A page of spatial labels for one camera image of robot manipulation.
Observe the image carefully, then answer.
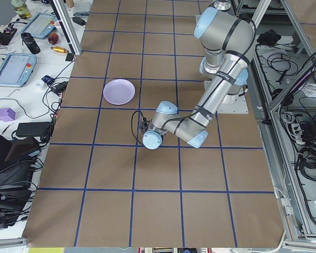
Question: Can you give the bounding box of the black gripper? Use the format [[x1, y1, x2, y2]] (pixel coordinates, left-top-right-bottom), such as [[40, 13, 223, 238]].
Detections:
[[139, 121, 151, 132]]

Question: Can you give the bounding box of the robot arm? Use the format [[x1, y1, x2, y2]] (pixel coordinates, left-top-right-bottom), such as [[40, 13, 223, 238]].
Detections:
[[142, 7, 256, 150]]

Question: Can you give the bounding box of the lilac plate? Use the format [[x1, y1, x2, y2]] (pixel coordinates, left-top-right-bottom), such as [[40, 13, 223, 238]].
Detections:
[[103, 79, 135, 105]]

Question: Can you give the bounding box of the pink lidded cup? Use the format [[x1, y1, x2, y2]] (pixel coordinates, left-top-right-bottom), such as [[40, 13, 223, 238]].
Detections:
[[54, 21, 61, 29]]

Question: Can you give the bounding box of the black power brick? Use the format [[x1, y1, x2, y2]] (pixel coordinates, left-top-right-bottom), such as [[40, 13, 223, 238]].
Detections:
[[15, 122, 50, 138]]

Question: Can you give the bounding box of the red apple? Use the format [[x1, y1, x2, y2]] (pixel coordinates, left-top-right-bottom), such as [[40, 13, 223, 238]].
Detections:
[[48, 33, 59, 45]]

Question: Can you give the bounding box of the purple printed block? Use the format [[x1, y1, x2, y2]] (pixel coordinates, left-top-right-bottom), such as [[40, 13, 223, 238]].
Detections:
[[0, 108, 16, 122]]

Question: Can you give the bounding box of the black laptop pile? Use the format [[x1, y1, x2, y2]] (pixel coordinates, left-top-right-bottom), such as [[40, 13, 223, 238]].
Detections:
[[0, 135, 42, 230]]

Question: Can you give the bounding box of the near teach pendant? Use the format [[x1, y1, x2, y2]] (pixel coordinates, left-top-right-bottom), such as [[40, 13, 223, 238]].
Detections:
[[0, 53, 37, 87]]

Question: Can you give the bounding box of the teach pendant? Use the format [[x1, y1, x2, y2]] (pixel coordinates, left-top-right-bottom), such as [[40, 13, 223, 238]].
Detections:
[[20, 12, 57, 38], [0, 53, 37, 87]]

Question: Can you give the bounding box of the far teach pendant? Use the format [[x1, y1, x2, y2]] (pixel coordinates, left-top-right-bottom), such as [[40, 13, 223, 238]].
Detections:
[[20, 12, 57, 38]]

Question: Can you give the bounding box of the green bottle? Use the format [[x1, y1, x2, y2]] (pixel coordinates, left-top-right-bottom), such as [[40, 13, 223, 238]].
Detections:
[[11, 0, 32, 19]]

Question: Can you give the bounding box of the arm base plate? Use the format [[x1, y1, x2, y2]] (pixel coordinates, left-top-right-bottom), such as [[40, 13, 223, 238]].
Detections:
[[204, 81, 249, 114]]

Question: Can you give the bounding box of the aluminium frame post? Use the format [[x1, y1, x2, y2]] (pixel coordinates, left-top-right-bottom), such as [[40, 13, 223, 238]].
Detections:
[[50, 0, 82, 55]]

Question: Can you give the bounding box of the black cable coil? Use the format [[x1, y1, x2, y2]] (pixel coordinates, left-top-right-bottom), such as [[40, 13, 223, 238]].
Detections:
[[294, 147, 316, 182]]

